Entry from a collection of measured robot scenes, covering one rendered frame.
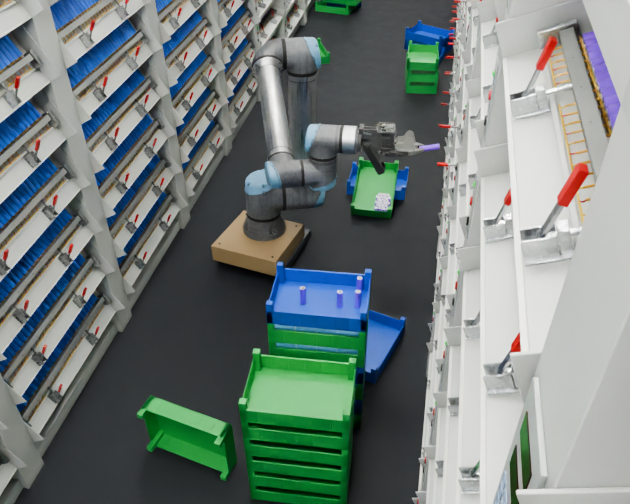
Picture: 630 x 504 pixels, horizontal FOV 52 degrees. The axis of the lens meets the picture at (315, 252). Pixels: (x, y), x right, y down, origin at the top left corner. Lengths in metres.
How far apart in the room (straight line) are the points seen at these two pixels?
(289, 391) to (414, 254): 1.29
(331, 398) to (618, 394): 1.58
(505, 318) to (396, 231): 2.33
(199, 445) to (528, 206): 1.79
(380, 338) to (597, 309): 2.27
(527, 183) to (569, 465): 0.37
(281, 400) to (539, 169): 1.31
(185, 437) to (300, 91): 1.34
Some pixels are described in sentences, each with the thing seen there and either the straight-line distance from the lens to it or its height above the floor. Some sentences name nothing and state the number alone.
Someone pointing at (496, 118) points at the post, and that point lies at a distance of 1.01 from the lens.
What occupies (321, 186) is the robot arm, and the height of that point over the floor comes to 0.70.
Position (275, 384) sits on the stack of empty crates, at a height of 0.40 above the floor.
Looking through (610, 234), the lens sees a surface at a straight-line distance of 0.31.
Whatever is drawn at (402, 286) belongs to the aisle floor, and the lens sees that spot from 2.80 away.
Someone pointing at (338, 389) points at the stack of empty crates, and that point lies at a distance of 1.88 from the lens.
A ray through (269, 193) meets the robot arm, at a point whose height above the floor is 0.36.
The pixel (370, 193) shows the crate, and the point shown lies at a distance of 3.26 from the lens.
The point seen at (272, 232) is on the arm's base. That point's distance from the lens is 2.82.
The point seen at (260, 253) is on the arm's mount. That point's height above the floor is 0.14.
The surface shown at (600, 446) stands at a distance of 0.34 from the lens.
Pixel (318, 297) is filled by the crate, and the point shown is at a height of 0.48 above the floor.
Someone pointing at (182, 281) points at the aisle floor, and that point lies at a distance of 2.87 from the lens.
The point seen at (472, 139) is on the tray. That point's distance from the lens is 1.56.
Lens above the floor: 1.87
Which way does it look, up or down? 39 degrees down
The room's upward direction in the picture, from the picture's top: 1 degrees counter-clockwise
